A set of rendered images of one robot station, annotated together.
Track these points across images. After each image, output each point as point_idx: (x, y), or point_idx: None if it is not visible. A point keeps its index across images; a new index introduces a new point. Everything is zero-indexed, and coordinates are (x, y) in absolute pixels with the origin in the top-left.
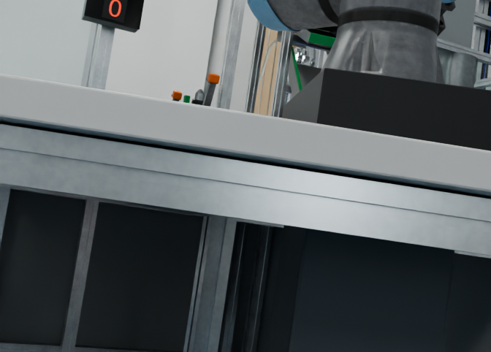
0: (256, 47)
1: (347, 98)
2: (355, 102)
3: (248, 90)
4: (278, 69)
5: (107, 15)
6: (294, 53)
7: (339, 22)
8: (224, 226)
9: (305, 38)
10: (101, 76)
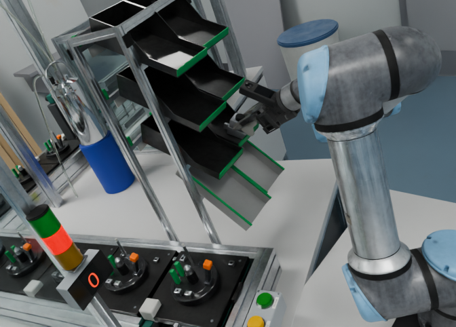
0: (139, 171)
1: None
2: None
3: (151, 199)
4: (191, 193)
5: (93, 290)
6: (64, 85)
7: (448, 316)
8: None
9: (210, 174)
10: (106, 314)
